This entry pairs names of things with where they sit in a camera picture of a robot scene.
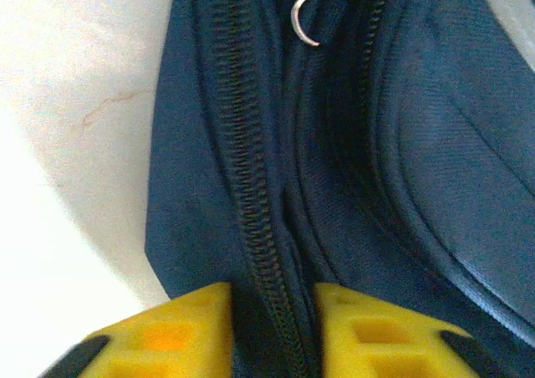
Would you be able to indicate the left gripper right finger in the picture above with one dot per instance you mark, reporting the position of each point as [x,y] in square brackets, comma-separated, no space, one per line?
[376,340]

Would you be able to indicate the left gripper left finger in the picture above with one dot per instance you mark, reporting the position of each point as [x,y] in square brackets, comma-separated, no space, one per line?
[167,336]

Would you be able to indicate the navy blue backpack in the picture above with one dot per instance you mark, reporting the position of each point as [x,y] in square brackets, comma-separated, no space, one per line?
[334,144]

